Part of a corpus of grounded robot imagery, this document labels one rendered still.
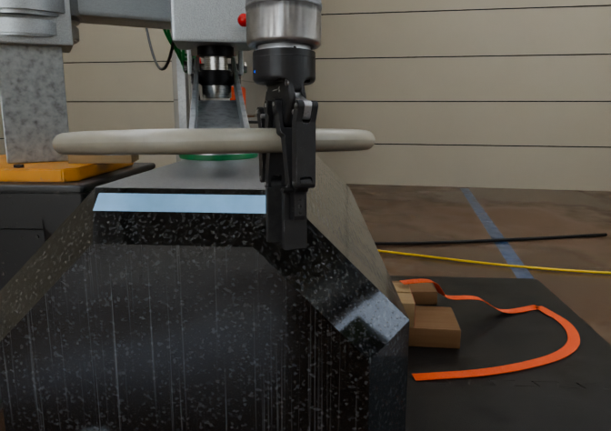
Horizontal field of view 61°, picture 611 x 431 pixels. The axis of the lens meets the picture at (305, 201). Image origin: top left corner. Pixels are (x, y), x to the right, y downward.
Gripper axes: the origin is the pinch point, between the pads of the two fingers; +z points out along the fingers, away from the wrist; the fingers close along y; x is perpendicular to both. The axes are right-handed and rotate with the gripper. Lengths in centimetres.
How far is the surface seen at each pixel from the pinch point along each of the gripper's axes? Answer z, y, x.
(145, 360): 28.0, 31.5, 13.4
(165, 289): 15.1, 28.4, 9.9
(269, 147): -8.8, -1.0, 2.4
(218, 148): -8.8, 0.0, 8.3
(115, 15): -53, 133, 5
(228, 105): -19, 72, -15
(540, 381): 74, 63, -123
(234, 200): 0.6, 27.9, -2.2
